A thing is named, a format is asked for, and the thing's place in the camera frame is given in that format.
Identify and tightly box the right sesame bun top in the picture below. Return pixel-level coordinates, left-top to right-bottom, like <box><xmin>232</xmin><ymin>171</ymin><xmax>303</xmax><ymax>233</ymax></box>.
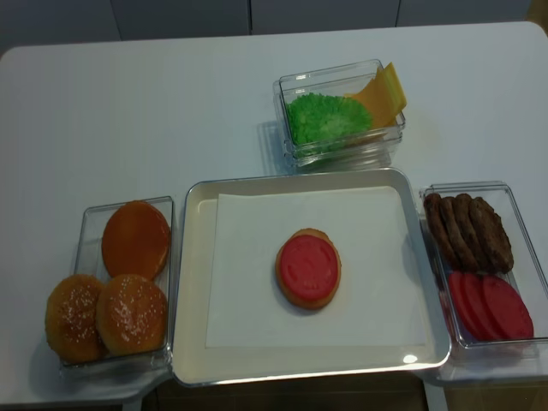
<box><xmin>96</xmin><ymin>274</ymin><xmax>168</xmax><ymax>356</ymax></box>

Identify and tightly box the white paper sheet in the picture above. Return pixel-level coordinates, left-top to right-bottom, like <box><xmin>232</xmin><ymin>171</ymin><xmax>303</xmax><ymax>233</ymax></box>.
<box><xmin>206</xmin><ymin>187</ymin><xmax>426</xmax><ymax>348</ymax></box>

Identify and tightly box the clear bun container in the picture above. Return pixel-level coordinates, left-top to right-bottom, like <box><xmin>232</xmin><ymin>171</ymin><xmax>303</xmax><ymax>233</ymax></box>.
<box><xmin>59</xmin><ymin>203</ymin><xmax>179</xmax><ymax>379</ymax></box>

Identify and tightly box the red tomato slice on bun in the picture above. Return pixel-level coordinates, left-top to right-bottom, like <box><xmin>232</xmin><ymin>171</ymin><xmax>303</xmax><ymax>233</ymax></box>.
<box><xmin>278</xmin><ymin>233</ymin><xmax>340</xmax><ymax>302</ymax></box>

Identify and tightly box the bottom bun on tray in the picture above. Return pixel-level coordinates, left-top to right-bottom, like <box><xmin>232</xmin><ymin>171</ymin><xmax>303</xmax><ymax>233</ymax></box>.
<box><xmin>275</xmin><ymin>228</ymin><xmax>343</xmax><ymax>313</ymax></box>

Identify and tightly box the sesame bun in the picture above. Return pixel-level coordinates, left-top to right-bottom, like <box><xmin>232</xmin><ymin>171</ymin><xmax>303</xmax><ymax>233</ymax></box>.
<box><xmin>96</xmin><ymin>274</ymin><xmax>168</xmax><ymax>356</ymax></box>
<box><xmin>45</xmin><ymin>274</ymin><xmax>107</xmax><ymax>364</ymax></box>

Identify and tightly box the red tomato slice left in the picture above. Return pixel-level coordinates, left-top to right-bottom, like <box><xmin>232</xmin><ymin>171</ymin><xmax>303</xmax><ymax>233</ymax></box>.
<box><xmin>448</xmin><ymin>271</ymin><xmax>483</xmax><ymax>341</ymax></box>

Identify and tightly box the brown meat patty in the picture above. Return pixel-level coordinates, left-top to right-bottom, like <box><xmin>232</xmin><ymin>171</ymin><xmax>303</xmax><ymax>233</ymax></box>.
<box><xmin>440</xmin><ymin>197</ymin><xmax>480</xmax><ymax>272</ymax></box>
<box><xmin>453</xmin><ymin>194</ymin><xmax>493</xmax><ymax>273</ymax></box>
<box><xmin>468</xmin><ymin>197</ymin><xmax>514</xmax><ymax>274</ymax></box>
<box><xmin>423</xmin><ymin>193</ymin><xmax>461</xmax><ymax>270</ymax></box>

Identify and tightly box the left sesame bun top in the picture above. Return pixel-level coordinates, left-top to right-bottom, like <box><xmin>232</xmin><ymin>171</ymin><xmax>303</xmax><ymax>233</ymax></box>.
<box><xmin>45</xmin><ymin>274</ymin><xmax>107</xmax><ymax>364</ymax></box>

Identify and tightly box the white metal tray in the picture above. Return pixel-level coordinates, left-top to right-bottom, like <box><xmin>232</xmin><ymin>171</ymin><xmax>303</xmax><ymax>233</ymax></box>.
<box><xmin>172</xmin><ymin>168</ymin><xmax>450</xmax><ymax>385</ymax></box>

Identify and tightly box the smooth orange bun bottom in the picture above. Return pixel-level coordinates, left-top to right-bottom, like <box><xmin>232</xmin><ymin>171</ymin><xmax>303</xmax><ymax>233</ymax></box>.
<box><xmin>101</xmin><ymin>200</ymin><xmax>171</xmax><ymax>281</ymax></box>

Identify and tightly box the brown meat patty front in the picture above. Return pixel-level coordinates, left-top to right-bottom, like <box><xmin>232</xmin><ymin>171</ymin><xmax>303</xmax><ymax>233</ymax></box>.
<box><xmin>468</xmin><ymin>197</ymin><xmax>514</xmax><ymax>274</ymax></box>

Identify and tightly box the orange cheese slice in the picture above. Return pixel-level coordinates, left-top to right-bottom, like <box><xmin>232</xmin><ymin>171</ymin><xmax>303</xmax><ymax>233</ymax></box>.
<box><xmin>343</xmin><ymin>78</ymin><xmax>398</xmax><ymax>129</ymax></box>

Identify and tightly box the yellow cheese slice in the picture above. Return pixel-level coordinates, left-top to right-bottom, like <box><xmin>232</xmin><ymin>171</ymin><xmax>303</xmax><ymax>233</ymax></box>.
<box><xmin>382</xmin><ymin>63</ymin><xmax>407</xmax><ymax>115</ymax></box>

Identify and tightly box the red tomato slice middle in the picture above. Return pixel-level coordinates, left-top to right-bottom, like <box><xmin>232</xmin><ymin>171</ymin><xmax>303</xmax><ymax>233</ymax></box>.
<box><xmin>462</xmin><ymin>272</ymin><xmax>503</xmax><ymax>341</ymax></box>

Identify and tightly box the clear lettuce cheese container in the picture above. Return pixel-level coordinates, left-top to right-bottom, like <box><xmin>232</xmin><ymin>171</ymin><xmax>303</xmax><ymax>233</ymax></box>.
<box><xmin>273</xmin><ymin>59</ymin><xmax>406</xmax><ymax>171</ymax></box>

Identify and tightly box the red tomato slice front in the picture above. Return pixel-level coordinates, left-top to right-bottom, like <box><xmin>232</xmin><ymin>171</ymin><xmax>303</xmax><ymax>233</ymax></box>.
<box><xmin>482</xmin><ymin>276</ymin><xmax>534</xmax><ymax>340</ymax></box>

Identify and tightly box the clear patty tomato container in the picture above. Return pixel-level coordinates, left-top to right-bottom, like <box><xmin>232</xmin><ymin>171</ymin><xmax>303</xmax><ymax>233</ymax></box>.
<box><xmin>420</xmin><ymin>181</ymin><xmax>547</xmax><ymax>384</ymax></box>

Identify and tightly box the green lettuce piece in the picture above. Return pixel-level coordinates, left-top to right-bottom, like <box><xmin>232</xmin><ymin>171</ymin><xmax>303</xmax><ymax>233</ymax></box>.
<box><xmin>285</xmin><ymin>93</ymin><xmax>372</xmax><ymax>146</ymax></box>

